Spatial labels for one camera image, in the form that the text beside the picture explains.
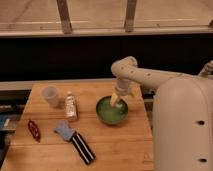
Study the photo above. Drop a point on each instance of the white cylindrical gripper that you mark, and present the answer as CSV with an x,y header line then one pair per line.
x,y
123,87

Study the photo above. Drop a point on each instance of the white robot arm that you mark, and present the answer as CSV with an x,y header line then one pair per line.
x,y
182,113

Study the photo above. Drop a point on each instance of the green ceramic bowl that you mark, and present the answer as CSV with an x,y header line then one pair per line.
x,y
111,115

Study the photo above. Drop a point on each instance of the wooden cutting board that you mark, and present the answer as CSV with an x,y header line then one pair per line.
x,y
124,147

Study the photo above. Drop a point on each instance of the black white striped cloth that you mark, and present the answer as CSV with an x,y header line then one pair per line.
x,y
83,149

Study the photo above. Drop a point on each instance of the translucent plastic cup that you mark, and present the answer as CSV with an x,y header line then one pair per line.
x,y
51,96

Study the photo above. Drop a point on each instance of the dark red oval object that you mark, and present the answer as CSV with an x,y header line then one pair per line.
x,y
34,130

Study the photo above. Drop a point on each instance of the blue box at edge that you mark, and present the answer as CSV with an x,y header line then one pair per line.
x,y
4,122

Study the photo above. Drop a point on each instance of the grey cable connector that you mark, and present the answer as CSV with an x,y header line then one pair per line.
x,y
207,69

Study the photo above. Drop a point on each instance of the grey metal window post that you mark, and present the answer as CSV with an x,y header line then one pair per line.
x,y
64,16
130,15

